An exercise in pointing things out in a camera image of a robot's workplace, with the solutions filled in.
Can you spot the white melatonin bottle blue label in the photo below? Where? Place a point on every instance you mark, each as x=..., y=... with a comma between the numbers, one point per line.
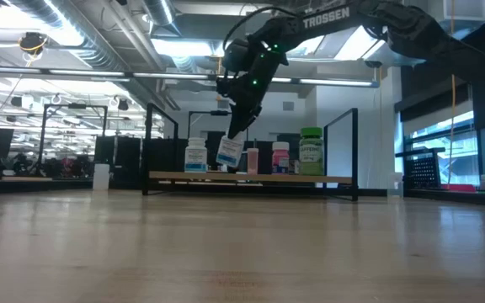
x=195, y=157
x=230, y=152

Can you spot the slim peach bottle white cap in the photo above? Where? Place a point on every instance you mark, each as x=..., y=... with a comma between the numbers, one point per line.
x=252, y=162

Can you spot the pink bottle white cap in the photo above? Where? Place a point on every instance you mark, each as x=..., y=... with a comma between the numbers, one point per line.
x=280, y=160

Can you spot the green caffeine bottle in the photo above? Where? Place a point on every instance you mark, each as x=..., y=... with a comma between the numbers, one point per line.
x=311, y=155

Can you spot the translucent white plastic bottle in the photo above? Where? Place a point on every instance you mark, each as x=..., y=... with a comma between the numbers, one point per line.
x=101, y=177

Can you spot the clear plastic bottle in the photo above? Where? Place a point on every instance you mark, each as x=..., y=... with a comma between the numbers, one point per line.
x=395, y=185

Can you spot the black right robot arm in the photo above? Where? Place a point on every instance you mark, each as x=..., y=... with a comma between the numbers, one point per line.
x=436, y=38

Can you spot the wooden shelf black metal legs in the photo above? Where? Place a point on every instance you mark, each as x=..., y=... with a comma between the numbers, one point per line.
x=209, y=177

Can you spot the black partition panel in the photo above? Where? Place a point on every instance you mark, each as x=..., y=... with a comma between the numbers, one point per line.
x=162, y=155
x=118, y=160

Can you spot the long ceiling light bar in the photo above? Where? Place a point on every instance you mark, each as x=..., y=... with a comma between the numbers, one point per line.
x=86, y=72

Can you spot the black perforated metal rack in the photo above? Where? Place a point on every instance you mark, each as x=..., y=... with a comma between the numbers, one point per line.
x=421, y=170

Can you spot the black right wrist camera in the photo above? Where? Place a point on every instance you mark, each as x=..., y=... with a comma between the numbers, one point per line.
x=236, y=54

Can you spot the grey wall vent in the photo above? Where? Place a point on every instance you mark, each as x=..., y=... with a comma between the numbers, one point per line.
x=288, y=106

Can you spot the black background station frame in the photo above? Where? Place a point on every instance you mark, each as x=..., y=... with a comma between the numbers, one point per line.
x=74, y=106
x=202, y=112

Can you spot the narrow silver ceiling air duct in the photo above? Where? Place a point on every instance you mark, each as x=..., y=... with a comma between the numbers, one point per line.
x=160, y=14

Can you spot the wide silver ceiling air duct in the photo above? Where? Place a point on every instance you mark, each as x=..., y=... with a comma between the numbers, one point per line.
x=78, y=38

